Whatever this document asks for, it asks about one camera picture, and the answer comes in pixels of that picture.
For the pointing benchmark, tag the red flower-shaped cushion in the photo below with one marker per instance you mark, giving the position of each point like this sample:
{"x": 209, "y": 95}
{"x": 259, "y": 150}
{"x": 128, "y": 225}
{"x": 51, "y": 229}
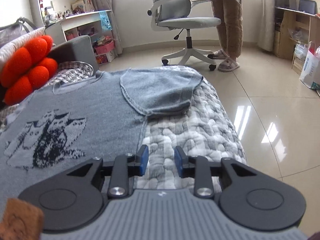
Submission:
{"x": 27, "y": 67}

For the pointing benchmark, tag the white grey office chair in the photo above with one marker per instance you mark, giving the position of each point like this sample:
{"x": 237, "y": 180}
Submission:
{"x": 180, "y": 20}

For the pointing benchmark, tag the white paper shopping bag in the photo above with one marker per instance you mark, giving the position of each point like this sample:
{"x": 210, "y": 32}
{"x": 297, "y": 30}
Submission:
{"x": 310, "y": 70}

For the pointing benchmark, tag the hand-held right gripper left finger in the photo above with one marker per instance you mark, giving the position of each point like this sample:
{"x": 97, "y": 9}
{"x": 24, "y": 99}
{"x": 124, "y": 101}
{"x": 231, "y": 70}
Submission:
{"x": 143, "y": 158}

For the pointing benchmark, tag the white pillow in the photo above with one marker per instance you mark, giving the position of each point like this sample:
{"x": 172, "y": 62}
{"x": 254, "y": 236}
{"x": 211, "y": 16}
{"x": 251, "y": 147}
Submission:
{"x": 17, "y": 42}

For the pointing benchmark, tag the black tablet screen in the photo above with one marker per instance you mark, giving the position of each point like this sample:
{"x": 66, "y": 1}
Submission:
{"x": 308, "y": 6}

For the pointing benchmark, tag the wooden shelf desk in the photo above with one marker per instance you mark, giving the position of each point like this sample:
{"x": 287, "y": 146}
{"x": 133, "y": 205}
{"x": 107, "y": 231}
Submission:
{"x": 287, "y": 35}

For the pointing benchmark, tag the pink storage basket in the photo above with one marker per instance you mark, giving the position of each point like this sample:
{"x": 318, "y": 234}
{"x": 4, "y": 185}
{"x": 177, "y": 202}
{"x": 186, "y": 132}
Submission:
{"x": 105, "y": 48}

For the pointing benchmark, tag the blue plastic bag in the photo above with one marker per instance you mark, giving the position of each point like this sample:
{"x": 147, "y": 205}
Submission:
{"x": 105, "y": 21}

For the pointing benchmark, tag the white desk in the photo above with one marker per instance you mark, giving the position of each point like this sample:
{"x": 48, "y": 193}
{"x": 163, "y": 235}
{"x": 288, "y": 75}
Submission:
{"x": 82, "y": 20}

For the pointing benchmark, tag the brown fuzzy sleeve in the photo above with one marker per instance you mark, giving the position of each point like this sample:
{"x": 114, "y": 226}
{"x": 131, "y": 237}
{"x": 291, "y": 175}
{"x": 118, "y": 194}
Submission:
{"x": 20, "y": 216}

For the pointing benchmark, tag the grey bag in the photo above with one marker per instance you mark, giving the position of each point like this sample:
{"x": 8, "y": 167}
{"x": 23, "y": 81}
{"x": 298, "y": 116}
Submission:
{"x": 10, "y": 30}

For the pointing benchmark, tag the grey knit sweater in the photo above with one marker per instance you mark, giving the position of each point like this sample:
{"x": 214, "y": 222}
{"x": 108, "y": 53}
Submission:
{"x": 100, "y": 110}

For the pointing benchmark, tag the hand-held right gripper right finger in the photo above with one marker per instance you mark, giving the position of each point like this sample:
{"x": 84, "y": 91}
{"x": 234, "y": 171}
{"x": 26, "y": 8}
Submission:
{"x": 178, "y": 160}

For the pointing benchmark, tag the grey checkered quilted blanket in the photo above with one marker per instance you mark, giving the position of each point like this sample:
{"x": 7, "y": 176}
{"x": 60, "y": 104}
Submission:
{"x": 195, "y": 135}

